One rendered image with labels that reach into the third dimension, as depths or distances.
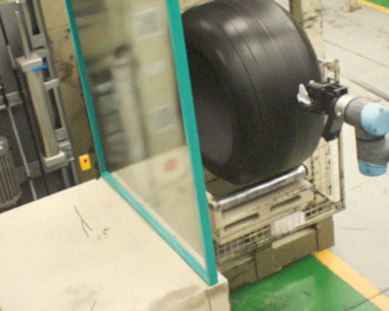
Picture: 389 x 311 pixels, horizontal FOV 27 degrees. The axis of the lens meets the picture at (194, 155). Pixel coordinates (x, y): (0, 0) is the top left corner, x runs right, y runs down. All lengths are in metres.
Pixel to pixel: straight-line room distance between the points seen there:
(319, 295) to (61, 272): 1.99
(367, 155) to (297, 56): 0.41
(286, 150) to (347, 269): 1.38
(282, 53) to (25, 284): 1.03
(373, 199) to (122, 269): 2.61
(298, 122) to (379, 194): 1.88
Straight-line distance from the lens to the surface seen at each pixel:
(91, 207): 1.88
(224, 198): 2.48
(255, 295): 3.55
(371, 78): 5.42
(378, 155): 2.08
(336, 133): 2.23
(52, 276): 1.69
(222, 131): 2.77
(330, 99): 2.17
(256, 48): 2.28
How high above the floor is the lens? 2.23
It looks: 29 degrees down
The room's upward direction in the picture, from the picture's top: 8 degrees counter-clockwise
